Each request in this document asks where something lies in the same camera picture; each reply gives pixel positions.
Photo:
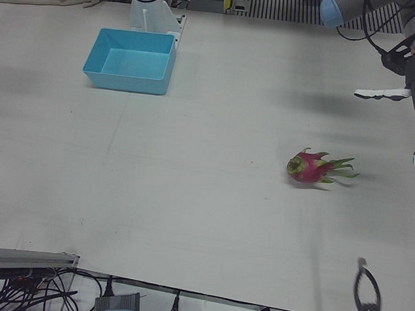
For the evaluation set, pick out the black white ridged panel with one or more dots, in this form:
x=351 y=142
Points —
x=281 y=8

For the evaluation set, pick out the yellow black striped post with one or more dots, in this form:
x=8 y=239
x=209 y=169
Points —
x=228 y=0

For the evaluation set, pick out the pink green dragon fruit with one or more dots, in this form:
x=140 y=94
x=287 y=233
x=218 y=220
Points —
x=307 y=169

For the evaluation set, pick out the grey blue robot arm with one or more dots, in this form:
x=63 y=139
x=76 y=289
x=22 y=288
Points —
x=331 y=13

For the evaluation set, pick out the black power plug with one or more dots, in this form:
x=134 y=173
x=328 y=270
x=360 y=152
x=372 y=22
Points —
x=108 y=288
x=175 y=302

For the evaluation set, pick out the white pedestal stand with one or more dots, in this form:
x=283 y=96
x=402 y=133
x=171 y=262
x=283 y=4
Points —
x=154 y=15

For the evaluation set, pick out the aluminium frame profile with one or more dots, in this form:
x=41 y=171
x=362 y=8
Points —
x=26 y=257

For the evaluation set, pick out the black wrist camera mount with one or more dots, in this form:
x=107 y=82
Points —
x=397 y=61

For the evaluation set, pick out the light blue plastic bin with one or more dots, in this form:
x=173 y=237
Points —
x=135 y=66

